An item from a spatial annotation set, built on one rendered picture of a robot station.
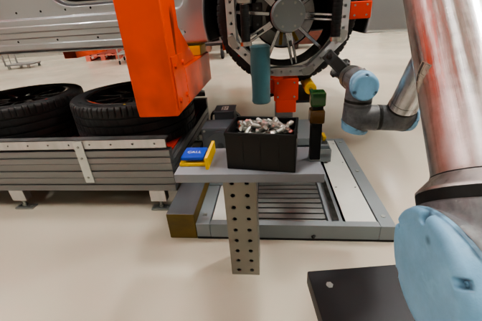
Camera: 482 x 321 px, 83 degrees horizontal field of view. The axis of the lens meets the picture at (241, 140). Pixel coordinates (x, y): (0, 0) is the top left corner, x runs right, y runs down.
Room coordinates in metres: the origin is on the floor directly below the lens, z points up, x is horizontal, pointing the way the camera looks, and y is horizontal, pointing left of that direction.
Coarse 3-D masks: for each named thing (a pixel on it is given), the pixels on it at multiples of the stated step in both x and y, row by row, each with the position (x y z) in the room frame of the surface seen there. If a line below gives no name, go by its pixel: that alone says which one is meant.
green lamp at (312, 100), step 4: (312, 92) 0.70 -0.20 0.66; (316, 92) 0.70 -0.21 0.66; (320, 92) 0.70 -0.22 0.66; (324, 92) 0.70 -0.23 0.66; (312, 96) 0.70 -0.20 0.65; (316, 96) 0.70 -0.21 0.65; (320, 96) 0.70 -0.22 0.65; (324, 96) 0.70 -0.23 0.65; (312, 100) 0.70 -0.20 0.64; (316, 100) 0.70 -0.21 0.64; (320, 100) 0.70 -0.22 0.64; (324, 100) 0.70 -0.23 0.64; (312, 104) 0.70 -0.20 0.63; (316, 104) 0.70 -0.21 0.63; (320, 104) 0.70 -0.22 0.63; (324, 104) 0.70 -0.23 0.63
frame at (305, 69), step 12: (228, 0) 1.34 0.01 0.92; (348, 0) 1.28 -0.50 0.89; (228, 12) 1.34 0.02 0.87; (348, 12) 1.28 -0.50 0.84; (228, 24) 1.34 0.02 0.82; (348, 24) 1.28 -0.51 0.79; (228, 36) 1.34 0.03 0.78; (240, 48) 1.34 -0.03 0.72; (324, 48) 1.30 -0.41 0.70; (336, 48) 1.29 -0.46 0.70; (312, 60) 1.31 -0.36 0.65; (276, 72) 1.32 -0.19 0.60; (288, 72) 1.31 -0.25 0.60; (300, 72) 1.31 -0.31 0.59
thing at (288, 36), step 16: (272, 0) 1.42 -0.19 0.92; (304, 0) 1.41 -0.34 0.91; (240, 32) 1.52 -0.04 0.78; (256, 32) 1.43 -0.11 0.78; (304, 32) 1.41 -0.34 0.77; (272, 48) 1.42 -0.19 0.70; (288, 48) 1.42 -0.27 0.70; (320, 48) 1.39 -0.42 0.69; (272, 64) 1.41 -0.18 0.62; (288, 64) 1.42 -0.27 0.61
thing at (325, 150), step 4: (324, 136) 1.45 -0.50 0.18; (324, 140) 1.45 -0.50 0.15; (324, 144) 1.38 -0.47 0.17; (328, 144) 1.37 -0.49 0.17; (324, 148) 1.36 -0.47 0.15; (328, 148) 1.36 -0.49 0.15; (324, 152) 1.31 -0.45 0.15; (328, 152) 1.31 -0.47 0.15; (320, 156) 1.31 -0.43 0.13; (324, 156) 1.31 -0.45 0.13; (328, 156) 1.31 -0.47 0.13; (324, 160) 1.31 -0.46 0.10; (328, 160) 1.31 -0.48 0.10
